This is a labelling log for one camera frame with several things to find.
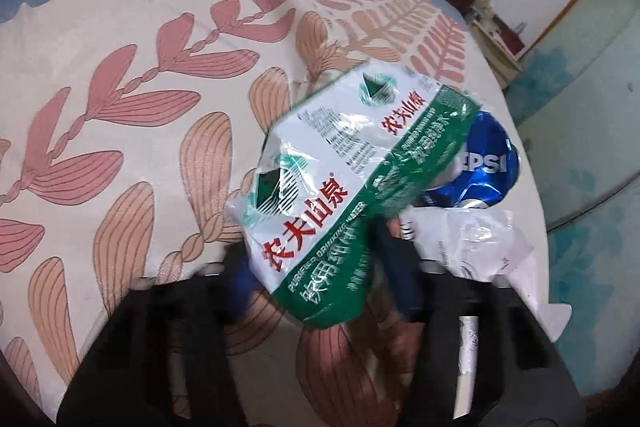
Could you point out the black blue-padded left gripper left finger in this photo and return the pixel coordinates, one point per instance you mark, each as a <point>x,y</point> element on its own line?
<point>161,357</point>

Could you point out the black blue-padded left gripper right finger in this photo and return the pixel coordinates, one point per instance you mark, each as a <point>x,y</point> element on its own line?
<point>520,379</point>

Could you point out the green white water bottle label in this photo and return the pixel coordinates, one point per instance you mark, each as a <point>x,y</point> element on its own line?
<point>366,145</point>

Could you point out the large crumpled white paper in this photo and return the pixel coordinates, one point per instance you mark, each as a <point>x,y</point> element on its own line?
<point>479,244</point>

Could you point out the blue crushed Pepsi wrapper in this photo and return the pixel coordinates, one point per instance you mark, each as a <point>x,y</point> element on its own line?
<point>486,169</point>

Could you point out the white pink leaf-print bedspread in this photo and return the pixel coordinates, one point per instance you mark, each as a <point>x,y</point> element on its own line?
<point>126,126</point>

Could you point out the floral glass sliding wardrobe door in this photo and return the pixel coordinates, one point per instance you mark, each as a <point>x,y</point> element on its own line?
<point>576,107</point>

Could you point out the light wooden nightstand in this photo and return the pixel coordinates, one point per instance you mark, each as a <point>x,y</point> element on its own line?
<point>501,61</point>

